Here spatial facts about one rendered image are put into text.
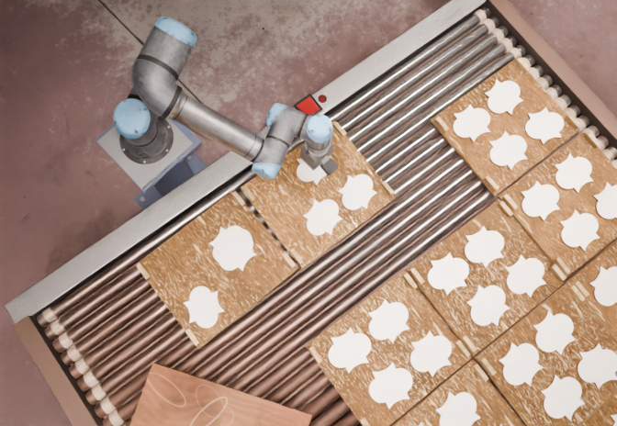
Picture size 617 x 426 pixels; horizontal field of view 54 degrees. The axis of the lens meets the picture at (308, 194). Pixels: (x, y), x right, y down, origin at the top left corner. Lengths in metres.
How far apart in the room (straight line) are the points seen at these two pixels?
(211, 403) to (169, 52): 1.01
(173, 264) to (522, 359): 1.18
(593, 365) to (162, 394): 1.36
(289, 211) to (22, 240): 1.60
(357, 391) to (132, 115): 1.13
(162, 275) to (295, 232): 0.46
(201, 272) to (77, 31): 1.89
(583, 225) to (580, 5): 1.84
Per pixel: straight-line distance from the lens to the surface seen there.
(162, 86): 1.62
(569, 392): 2.18
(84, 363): 2.11
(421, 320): 2.04
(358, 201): 2.06
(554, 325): 2.17
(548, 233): 2.22
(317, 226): 2.03
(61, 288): 2.16
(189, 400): 1.92
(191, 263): 2.04
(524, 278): 2.15
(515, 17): 2.47
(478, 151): 2.21
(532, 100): 2.35
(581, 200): 2.29
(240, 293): 2.01
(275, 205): 2.05
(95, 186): 3.19
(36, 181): 3.30
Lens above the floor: 2.93
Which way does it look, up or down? 75 degrees down
